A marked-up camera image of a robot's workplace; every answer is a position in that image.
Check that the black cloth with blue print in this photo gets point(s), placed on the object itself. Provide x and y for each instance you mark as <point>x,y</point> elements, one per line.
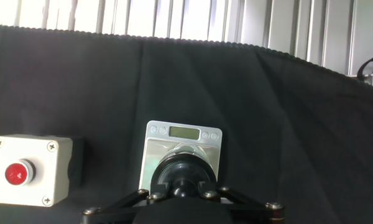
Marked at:
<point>267,124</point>

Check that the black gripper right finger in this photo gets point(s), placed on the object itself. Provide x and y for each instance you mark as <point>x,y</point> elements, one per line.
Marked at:
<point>251,203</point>

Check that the black jar lid with knob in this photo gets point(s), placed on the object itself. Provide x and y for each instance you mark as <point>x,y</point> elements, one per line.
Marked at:
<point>164,174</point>

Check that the clear glass jar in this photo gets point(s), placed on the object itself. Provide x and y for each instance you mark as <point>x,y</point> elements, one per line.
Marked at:
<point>186,151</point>

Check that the white box with red button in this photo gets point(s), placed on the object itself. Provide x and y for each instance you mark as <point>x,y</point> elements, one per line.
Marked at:
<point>46,180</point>

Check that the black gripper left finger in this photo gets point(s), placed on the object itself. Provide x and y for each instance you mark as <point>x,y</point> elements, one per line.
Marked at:
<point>121,203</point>

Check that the silver digital scale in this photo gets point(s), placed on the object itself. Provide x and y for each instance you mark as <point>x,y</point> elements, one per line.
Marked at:
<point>149,146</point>

